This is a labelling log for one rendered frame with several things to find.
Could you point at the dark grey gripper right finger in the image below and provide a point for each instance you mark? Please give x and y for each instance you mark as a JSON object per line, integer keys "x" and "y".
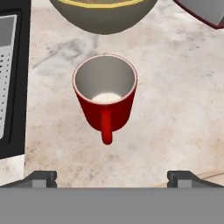
{"x": 180, "y": 178}

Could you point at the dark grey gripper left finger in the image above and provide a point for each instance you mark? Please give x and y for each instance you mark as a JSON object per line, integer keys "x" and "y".
{"x": 43, "y": 178}

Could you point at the red mug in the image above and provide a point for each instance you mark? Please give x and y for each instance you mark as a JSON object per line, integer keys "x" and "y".
{"x": 105, "y": 99}

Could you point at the grey bowl with yellow rim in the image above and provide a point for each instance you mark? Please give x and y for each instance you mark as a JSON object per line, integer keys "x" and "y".
{"x": 105, "y": 16}

